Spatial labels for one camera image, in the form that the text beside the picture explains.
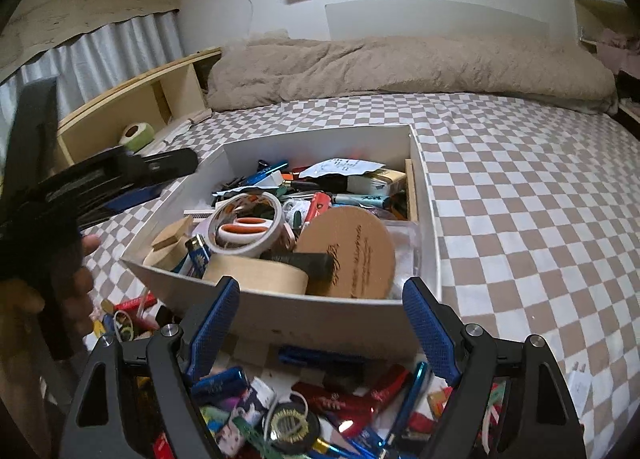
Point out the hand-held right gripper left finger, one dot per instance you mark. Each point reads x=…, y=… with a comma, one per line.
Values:
x=212, y=324

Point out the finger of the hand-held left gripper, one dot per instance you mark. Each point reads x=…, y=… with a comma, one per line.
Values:
x=135, y=196
x=165, y=165

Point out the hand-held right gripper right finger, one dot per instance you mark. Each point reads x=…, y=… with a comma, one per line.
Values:
x=430, y=329

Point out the white cardboard box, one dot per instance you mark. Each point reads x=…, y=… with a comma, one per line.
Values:
x=300, y=324

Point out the person's left forearm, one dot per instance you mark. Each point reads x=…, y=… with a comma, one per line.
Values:
x=20, y=379

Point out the person's left hand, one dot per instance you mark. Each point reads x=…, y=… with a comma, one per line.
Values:
x=84, y=299

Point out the green plush toy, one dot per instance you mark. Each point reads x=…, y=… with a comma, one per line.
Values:
x=137, y=138

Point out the dark blue lighter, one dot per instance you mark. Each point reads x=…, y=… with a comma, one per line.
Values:
x=220, y=381

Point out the oval wooden lid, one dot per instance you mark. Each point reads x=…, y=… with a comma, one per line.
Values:
x=250, y=276

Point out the blue metallic pen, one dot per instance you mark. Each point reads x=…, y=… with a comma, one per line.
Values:
x=412, y=389

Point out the black printed lighter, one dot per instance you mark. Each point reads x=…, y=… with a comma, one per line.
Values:
x=197, y=254

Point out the white tape roll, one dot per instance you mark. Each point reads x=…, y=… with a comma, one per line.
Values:
x=235, y=249

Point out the clear plastic case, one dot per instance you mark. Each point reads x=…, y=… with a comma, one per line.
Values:
x=405, y=254

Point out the wooden bedside shelf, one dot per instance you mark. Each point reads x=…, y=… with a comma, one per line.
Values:
x=180, y=84

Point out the white cartoon print lighter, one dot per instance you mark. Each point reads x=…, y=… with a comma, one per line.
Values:
x=245, y=409

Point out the round cork coaster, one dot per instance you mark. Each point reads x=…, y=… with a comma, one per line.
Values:
x=360, y=249

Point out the blue metallic tube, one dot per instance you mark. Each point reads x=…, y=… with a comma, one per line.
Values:
x=272, y=171

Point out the dark blue pen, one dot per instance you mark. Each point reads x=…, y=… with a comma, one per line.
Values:
x=320, y=354

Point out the grey curtain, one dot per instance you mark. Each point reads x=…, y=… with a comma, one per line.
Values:
x=125, y=54

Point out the green plastic clip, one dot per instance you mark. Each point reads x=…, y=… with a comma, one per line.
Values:
x=255, y=439

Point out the black round tin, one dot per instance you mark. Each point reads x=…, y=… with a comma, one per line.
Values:
x=290, y=426

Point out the wooden strip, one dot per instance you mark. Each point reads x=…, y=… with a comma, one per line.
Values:
x=411, y=189

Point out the checkered bedsheet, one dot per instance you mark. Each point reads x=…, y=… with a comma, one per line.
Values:
x=525, y=214

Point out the small white carton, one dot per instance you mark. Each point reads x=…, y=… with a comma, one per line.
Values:
x=375, y=184

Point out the white charger plug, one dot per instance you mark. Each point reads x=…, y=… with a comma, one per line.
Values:
x=580, y=386

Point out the beige curtain valance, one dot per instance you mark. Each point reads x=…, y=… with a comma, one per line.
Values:
x=100, y=4

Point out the beige duvet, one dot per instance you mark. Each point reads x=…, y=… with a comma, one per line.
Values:
x=400, y=64

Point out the white headboard panel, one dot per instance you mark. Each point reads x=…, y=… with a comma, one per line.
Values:
x=425, y=19

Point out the pink clothes pile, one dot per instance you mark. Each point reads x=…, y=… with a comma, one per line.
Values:
x=620, y=46

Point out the wooden wall shelf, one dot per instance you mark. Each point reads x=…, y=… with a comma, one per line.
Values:
x=600, y=6

